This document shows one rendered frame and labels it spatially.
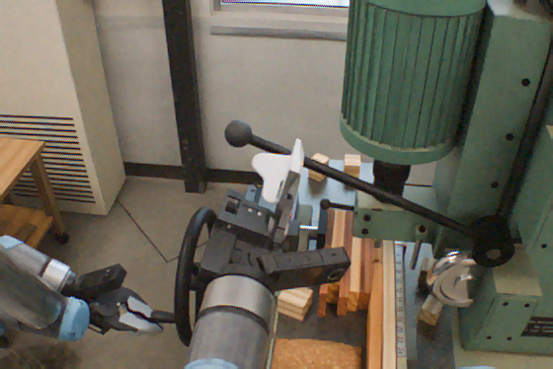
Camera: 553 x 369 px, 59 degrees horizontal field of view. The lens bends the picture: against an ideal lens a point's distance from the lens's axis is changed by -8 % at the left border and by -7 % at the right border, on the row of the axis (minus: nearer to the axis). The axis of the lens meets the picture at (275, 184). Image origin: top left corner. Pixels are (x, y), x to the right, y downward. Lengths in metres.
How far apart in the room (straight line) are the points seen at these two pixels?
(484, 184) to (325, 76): 1.46
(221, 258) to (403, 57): 0.32
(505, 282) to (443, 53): 0.33
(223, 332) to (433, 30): 0.41
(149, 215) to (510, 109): 1.97
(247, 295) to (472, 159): 0.39
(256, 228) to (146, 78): 1.81
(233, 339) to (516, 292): 0.43
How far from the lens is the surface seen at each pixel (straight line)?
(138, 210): 2.51
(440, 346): 1.03
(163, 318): 1.02
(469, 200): 0.81
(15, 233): 2.29
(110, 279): 0.97
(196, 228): 0.98
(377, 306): 0.88
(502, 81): 0.70
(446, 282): 0.83
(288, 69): 2.18
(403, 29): 0.64
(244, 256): 0.59
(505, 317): 0.81
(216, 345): 0.49
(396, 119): 0.69
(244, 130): 0.64
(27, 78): 2.22
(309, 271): 0.60
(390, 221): 0.87
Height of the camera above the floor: 1.63
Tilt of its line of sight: 39 degrees down
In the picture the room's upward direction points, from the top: straight up
